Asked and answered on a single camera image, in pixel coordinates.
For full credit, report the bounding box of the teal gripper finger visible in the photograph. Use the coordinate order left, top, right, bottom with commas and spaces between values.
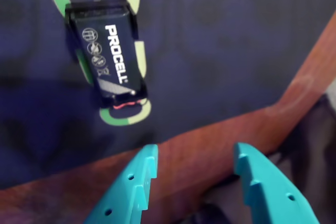
234, 142, 321, 224
83, 144, 159, 224

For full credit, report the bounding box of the black Procell battery pack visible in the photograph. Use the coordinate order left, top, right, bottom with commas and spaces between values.
64, 0, 149, 110

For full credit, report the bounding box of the grey cloth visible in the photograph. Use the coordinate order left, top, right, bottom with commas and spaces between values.
265, 94, 336, 224

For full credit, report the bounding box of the black mat with printed logo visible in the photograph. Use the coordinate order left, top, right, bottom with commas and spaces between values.
0, 0, 336, 190

